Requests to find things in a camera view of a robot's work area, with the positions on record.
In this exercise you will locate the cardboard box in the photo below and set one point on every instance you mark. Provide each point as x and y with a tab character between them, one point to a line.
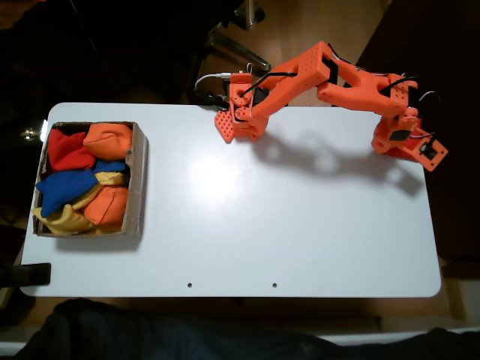
137	187

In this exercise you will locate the orange bean bag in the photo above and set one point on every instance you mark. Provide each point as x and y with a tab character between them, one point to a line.
108	142
107	206

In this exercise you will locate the yellow bean bag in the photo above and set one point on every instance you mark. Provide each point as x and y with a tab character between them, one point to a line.
63	223
108	178

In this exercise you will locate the blue bean bag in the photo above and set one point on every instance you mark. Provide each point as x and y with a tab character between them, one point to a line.
63	187

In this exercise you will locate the dark brown furniture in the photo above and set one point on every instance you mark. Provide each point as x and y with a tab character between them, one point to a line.
461	37

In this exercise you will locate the black base clamp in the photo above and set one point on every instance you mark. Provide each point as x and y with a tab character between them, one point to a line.
210	99

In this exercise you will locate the person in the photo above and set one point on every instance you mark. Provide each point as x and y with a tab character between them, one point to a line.
150	337

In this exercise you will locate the small shiny metal object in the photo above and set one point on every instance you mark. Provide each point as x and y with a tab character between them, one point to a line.
28	134

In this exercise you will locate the black table clamp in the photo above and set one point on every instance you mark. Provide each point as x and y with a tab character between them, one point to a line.
30	273

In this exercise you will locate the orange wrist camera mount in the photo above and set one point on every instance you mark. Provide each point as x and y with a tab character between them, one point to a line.
439	153

